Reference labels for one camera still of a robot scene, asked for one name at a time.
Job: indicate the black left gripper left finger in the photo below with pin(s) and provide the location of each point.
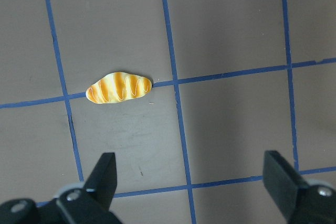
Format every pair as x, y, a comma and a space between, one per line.
90, 203

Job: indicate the yellow striped toy bread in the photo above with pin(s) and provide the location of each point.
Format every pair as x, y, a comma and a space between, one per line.
118, 87

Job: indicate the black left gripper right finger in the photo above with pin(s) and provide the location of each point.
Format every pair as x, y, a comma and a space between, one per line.
299, 200

